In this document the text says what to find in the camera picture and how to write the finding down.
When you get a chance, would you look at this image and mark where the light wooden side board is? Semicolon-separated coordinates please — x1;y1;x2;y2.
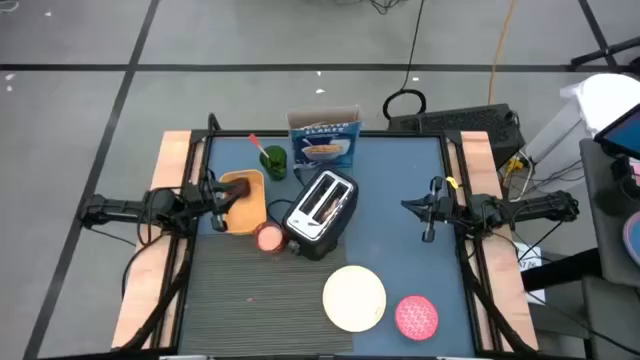
112;130;194;350
459;130;539;351

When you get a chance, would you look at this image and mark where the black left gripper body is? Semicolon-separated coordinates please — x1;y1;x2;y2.
192;177;229;234

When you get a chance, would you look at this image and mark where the pink and blue disc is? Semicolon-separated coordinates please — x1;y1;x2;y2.
622;209;640;266

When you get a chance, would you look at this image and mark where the grey woven placemat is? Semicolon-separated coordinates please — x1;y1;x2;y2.
178;233;354;357

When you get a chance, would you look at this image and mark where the green glass cup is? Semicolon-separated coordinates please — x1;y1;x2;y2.
258;145;289;182

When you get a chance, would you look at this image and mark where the black tablet blue screen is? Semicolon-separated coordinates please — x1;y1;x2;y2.
593;103;640;161

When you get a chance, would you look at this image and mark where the black hanging cable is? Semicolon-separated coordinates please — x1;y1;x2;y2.
382;0;427;121

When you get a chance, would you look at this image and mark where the red patterned bowl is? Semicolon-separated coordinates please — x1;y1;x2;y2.
394;294;440;342

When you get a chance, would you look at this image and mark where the white paper sheet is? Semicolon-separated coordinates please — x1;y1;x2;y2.
514;242;546;306

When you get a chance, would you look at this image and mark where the white plastic bag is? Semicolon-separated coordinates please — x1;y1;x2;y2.
559;73;640;139

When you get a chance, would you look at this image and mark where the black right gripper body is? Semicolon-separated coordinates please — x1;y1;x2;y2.
423;174;457;244

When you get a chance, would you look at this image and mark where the black two-slot toaster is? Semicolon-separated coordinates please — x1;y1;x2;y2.
282;167;360;261

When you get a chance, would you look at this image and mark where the black toaster power cord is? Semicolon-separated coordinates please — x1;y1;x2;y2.
264;167;306;226

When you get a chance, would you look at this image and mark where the cream round plate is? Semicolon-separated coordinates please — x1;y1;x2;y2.
322;264;388;334

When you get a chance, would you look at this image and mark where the yellow hanging cable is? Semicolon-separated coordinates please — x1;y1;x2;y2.
487;0;517;106

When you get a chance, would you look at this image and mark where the metal spoon orange handle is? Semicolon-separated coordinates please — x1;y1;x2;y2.
248;132;274;166

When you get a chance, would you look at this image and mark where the black metal table frame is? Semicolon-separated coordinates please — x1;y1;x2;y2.
112;112;539;360

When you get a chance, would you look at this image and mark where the dark red plum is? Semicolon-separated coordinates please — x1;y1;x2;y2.
232;178;253;201

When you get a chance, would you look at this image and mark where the yellow plastic bin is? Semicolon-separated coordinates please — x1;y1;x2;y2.
218;168;268;236

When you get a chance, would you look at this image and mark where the black stand bar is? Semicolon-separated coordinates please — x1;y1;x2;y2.
570;35;640;69

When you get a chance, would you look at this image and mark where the blue cereal box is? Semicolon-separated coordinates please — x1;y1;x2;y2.
286;104;365;170

